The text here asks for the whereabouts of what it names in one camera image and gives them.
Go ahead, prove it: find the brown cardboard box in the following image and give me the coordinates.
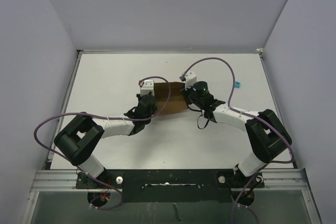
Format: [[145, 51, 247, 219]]
[[154, 82, 187, 115]]

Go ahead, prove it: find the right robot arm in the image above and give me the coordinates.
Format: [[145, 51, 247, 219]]
[[182, 81, 292, 187]]

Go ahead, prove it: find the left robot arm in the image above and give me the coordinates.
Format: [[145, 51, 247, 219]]
[[54, 91, 158, 188]]

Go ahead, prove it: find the small blue cube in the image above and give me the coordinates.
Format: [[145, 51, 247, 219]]
[[235, 81, 241, 88]]

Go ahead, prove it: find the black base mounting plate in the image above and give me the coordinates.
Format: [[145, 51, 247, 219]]
[[76, 169, 265, 206]]

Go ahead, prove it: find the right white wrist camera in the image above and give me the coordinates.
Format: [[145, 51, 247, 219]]
[[179, 70, 197, 90]]

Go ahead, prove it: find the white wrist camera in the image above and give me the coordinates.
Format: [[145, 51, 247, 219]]
[[179, 70, 197, 90], [139, 79, 155, 96]]

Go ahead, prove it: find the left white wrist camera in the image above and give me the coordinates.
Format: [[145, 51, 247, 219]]
[[139, 79, 155, 96]]

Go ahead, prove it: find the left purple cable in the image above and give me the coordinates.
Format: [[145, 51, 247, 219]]
[[34, 76, 173, 210]]

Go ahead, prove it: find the purple cable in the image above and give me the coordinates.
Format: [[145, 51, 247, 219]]
[[181, 57, 293, 224], [34, 76, 173, 210]]

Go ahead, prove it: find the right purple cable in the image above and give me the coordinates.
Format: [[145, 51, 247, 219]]
[[181, 57, 293, 224]]

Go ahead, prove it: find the aluminium table frame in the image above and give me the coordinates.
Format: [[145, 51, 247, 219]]
[[32, 51, 320, 223]]

